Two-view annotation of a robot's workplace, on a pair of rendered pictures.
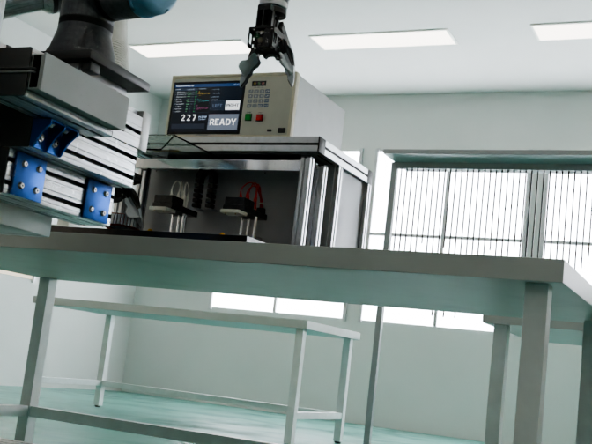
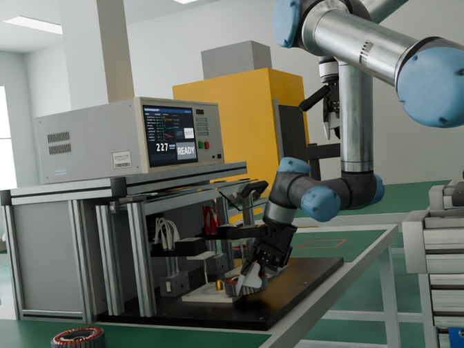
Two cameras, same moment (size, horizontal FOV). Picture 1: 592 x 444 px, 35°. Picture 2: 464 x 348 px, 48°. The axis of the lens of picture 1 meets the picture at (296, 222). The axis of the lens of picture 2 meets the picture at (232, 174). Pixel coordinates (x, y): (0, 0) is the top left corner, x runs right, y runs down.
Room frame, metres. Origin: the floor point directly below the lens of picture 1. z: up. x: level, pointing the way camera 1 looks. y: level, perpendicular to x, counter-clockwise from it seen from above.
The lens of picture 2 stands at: (2.61, 1.82, 1.13)
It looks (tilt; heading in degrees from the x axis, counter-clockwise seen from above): 2 degrees down; 272
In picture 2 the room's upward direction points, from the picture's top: 6 degrees counter-clockwise
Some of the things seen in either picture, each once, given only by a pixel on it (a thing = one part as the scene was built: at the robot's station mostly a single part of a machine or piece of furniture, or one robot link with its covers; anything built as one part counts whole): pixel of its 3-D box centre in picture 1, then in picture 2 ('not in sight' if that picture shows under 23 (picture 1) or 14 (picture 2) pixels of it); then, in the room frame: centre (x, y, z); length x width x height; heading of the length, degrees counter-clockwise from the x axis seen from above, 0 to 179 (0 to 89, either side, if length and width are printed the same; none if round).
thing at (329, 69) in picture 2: (275, 3); (331, 71); (2.30, 0.12, 1.37); 0.08 x 0.08 x 0.05
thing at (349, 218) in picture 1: (346, 226); not in sight; (2.88, -0.16, 0.91); 0.28 x 0.03 x 0.32; 154
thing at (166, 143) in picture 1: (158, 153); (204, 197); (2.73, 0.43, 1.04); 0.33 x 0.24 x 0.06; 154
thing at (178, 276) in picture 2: not in sight; (174, 283); (2.84, 0.36, 0.80); 0.07 x 0.05 x 0.06; 64
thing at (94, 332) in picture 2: not in sight; (78, 342); (3.01, 0.70, 0.77); 0.11 x 0.11 x 0.04
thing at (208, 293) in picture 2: not in sight; (219, 291); (2.71, 0.42, 0.78); 0.15 x 0.15 x 0.01; 64
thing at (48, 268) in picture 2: not in sight; (48, 262); (3.16, 0.43, 0.91); 0.28 x 0.03 x 0.32; 154
